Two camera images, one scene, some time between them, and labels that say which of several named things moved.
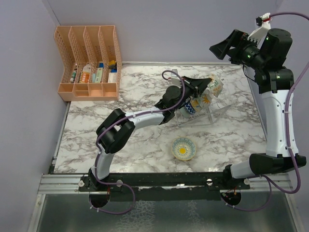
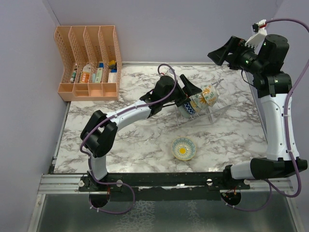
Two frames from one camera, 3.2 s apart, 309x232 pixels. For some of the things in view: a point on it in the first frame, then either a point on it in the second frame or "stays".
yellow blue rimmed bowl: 183,148 stays
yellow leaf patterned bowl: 216,85 to 210,94
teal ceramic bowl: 185,113 stays
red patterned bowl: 196,105 to 188,107
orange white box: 85,76 stays
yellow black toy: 112,64 stays
